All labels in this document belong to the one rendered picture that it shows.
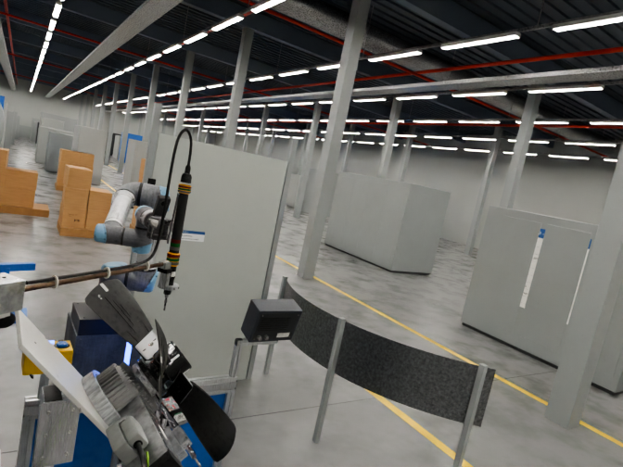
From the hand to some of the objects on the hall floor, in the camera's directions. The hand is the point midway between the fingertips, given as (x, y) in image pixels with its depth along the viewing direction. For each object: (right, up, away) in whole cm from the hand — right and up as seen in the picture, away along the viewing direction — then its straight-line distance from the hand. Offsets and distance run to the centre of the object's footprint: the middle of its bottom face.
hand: (169, 226), depth 159 cm
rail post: (-75, -150, +24) cm, 170 cm away
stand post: (-47, -161, -16) cm, 168 cm away
